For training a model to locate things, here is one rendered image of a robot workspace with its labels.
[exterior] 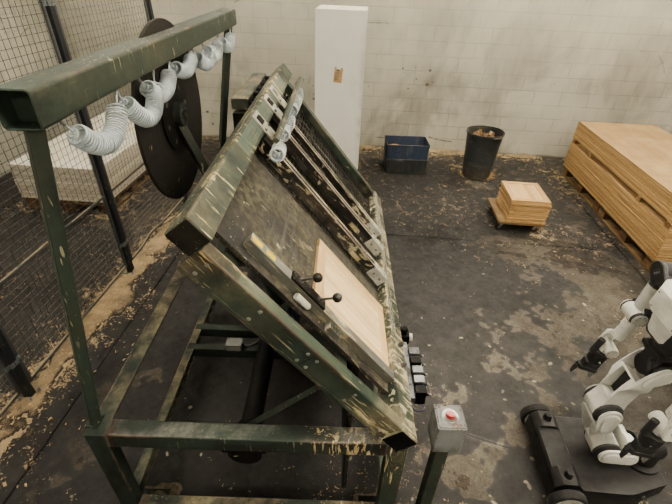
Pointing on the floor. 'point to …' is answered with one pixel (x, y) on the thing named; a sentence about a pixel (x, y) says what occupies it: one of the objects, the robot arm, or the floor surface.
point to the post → (431, 477)
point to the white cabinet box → (340, 73)
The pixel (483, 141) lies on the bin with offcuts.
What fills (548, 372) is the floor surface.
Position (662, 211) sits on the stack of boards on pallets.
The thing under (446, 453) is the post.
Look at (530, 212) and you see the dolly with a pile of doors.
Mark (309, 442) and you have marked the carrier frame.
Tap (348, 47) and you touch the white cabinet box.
